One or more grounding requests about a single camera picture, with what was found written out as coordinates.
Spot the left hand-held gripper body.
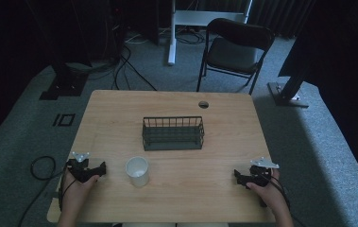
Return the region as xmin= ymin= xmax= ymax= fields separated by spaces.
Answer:
xmin=65 ymin=151 xmax=97 ymax=184

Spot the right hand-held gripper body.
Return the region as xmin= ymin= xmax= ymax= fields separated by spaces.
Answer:
xmin=247 ymin=157 xmax=281 ymax=189

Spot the white cup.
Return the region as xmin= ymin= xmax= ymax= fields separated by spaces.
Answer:
xmin=125 ymin=156 xmax=150 ymax=188

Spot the black wire basket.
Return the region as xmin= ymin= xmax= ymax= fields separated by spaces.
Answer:
xmin=141 ymin=115 xmax=206 ymax=152

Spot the person's right hand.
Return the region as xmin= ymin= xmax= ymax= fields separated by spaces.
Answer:
xmin=246 ymin=168 xmax=290 ymax=217

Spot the person's left hand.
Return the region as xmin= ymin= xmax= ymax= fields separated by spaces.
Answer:
xmin=60 ymin=168 xmax=101 ymax=218

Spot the black stand with flat base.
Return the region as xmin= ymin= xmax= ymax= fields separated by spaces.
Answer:
xmin=39 ymin=60 xmax=90 ymax=101

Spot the black slanted stand with base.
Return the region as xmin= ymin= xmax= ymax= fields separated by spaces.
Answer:
xmin=266 ymin=62 xmax=311 ymax=109

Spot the black folding chair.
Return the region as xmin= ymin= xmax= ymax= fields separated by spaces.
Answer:
xmin=196 ymin=17 xmax=276 ymax=96

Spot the right hand-held gripper cable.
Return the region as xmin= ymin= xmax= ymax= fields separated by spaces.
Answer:
xmin=259 ymin=172 xmax=292 ymax=210

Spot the hand-held gripper cable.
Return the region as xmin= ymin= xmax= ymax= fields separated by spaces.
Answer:
xmin=58 ymin=176 xmax=77 ymax=213
xmin=259 ymin=172 xmax=292 ymax=210

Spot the left hand-held gripper cable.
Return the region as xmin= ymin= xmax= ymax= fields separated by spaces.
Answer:
xmin=58 ymin=176 xmax=77 ymax=213

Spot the black looped floor cable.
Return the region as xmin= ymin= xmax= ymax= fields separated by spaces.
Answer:
xmin=17 ymin=155 xmax=65 ymax=227

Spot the black floor cables bundle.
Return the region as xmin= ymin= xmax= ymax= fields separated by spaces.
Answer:
xmin=111 ymin=44 xmax=158 ymax=93

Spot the white desk frame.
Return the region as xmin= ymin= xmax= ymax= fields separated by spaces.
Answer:
xmin=166 ymin=0 xmax=254 ymax=67

